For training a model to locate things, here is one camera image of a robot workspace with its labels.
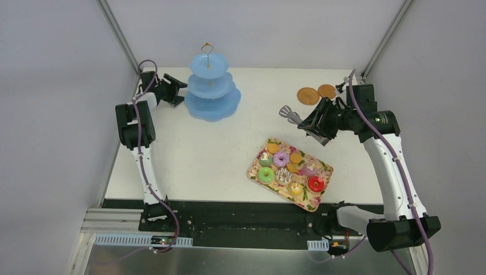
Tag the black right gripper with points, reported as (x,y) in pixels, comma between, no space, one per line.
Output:
(326,118)

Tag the pink frosted cake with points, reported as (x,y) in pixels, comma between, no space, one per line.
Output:
(310,170)

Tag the floral rectangular tray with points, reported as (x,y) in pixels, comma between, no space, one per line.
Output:
(307,201)

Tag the light green frosted donut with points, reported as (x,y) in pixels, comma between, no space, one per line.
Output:
(265,175)

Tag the white cable duct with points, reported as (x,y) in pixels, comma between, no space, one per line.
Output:
(318,245)
(142,240)

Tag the round orange biscuit middle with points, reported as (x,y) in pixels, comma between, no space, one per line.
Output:
(295,157)

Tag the red frosted donut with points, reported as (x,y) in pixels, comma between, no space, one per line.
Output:
(316,184)

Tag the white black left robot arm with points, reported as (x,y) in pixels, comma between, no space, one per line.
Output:
(137,133)

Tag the round orange biscuit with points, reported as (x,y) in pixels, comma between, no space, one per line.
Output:
(273,148)
(295,157)

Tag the large round brown coaster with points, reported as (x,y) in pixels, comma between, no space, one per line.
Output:
(308,96)

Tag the purple frosted donut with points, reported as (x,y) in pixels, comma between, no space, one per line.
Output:
(280,158)

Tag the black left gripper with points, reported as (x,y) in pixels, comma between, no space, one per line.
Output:
(171,90)

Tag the dark green flower donut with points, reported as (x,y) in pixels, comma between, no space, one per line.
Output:
(265,159)

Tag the round orange biscuit top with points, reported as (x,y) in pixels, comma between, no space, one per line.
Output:
(273,148)

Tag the blue three-tier cake stand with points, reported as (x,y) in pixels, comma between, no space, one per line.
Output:
(212,94)

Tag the metal frame rail left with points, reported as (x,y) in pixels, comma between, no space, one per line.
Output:
(113,23)

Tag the small round brown coaster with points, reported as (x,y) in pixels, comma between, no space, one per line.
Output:
(327,90)

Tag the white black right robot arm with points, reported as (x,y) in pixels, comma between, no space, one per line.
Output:
(405,221)

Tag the chocolate drizzle white donut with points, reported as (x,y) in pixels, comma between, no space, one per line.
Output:
(283,176)

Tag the metal frame rail right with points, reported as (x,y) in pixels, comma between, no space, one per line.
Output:
(387,37)

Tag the white right cable duct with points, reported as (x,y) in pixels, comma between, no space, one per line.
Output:
(318,245)

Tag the metal frame rail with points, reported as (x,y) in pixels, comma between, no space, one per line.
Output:
(387,37)
(113,23)

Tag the white left cable duct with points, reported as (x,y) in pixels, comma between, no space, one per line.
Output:
(142,240)

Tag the metal serving tongs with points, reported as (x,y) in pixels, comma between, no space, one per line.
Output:
(294,118)

